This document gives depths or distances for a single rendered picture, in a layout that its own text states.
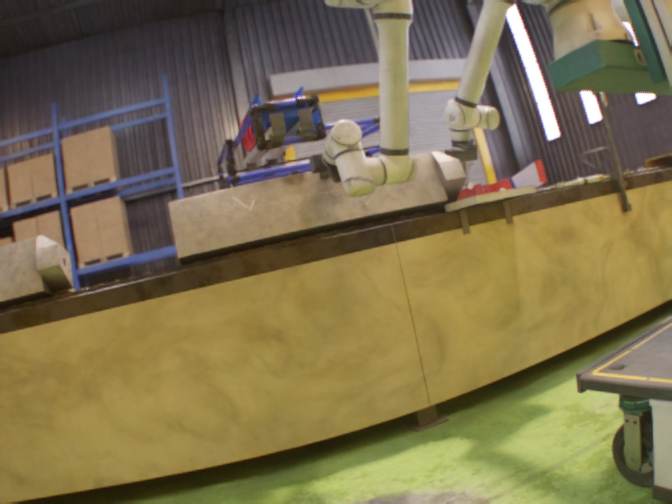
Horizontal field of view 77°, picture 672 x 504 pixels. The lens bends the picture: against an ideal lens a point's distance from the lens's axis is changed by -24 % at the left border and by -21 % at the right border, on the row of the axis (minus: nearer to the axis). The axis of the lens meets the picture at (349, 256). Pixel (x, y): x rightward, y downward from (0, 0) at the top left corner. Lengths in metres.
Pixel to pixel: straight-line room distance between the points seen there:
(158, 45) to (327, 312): 12.24
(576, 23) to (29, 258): 1.76
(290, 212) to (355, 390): 0.64
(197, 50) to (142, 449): 12.26
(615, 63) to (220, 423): 1.56
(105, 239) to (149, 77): 4.48
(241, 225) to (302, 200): 0.22
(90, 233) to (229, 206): 9.29
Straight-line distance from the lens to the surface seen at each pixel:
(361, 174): 1.51
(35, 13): 13.45
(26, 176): 11.66
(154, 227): 12.28
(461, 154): 2.11
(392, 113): 1.55
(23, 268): 1.88
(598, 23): 1.06
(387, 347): 1.86
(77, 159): 11.35
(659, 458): 1.11
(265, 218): 1.77
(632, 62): 1.09
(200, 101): 12.93
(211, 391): 1.77
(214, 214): 1.77
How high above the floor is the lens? 0.70
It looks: level
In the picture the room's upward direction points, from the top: 13 degrees counter-clockwise
